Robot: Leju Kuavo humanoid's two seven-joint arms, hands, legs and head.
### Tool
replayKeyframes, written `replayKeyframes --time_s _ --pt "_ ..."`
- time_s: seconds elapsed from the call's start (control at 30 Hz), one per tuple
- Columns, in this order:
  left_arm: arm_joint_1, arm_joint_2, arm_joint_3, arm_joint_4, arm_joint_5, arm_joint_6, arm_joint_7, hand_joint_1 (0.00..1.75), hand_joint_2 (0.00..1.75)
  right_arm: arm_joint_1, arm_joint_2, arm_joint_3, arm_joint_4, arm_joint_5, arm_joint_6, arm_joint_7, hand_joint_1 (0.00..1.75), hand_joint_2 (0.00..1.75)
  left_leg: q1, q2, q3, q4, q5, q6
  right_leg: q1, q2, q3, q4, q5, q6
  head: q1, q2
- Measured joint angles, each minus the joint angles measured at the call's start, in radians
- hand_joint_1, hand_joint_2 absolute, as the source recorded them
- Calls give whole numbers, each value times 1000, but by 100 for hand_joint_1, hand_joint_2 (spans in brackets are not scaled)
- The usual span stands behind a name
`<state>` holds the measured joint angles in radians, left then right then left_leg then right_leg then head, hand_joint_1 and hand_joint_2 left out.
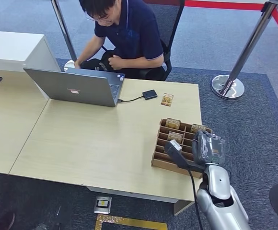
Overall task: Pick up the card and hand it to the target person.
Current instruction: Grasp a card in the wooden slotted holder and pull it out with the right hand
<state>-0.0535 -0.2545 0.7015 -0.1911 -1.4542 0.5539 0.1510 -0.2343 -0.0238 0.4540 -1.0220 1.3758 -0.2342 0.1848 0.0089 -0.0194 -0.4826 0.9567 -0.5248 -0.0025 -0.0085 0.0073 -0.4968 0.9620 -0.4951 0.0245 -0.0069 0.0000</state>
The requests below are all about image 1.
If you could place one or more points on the red barrier belt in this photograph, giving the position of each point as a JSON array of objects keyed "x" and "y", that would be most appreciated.
[{"x": 225, "y": 5}]

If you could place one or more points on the black external drive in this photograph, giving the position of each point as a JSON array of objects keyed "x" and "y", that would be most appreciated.
[{"x": 149, "y": 94}]

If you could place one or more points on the white cabinet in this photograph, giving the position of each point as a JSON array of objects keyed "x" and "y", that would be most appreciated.
[{"x": 11, "y": 50}]

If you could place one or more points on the wooden slotted card holder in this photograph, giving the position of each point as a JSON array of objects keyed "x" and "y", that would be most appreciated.
[{"x": 162, "y": 160}]

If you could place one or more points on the chrome stanchion post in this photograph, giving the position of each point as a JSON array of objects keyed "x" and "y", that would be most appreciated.
[
  {"x": 66, "y": 35},
  {"x": 245, "y": 52}
]

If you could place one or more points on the yellow floor marking tape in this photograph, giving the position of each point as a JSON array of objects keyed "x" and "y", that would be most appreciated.
[{"x": 129, "y": 222}]

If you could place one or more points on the person's right forearm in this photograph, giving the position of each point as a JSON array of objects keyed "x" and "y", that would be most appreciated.
[{"x": 91, "y": 49}]

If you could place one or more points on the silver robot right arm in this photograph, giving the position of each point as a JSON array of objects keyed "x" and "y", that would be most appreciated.
[{"x": 223, "y": 206}]

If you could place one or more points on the metal floor socket box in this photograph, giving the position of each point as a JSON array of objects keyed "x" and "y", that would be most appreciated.
[{"x": 102, "y": 204}]

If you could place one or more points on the person's left hand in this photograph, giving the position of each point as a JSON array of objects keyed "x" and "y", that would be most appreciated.
[{"x": 116, "y": 62}]

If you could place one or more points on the black shoe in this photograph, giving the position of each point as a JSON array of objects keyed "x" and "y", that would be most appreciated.
[{"x": 3, "y": 221}]

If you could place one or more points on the person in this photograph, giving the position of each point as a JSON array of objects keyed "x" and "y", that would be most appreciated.
[{"x": 134, "y": 31}]

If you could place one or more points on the black wrist camera with white box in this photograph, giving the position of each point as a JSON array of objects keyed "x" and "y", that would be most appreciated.
[{"x": 177, "y": 154}]

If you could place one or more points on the grey laptop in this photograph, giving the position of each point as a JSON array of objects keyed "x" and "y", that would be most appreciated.
[{"x": 78, "y": 90}]

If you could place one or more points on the person's right hand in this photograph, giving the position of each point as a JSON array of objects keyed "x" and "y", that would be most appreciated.
[{"x": 76, "y": 64}]

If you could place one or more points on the brown patterned card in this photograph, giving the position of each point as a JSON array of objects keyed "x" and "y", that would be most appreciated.
[
  {"x": 167, "y": 99},
  {"x": 173, "y": 123},
  {"x": 174, "y": 136},
  {"x": 198, "y": 128}
]

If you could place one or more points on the black office chair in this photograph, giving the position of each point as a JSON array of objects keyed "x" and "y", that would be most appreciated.
[{"x": 168, "y": 63}]

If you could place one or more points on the person's left forearm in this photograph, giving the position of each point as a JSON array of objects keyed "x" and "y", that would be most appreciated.
[{"x": 143, "y": 62}]

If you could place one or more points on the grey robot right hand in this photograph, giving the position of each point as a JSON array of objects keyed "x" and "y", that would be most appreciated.
[{"x": 208, "y": 148}]

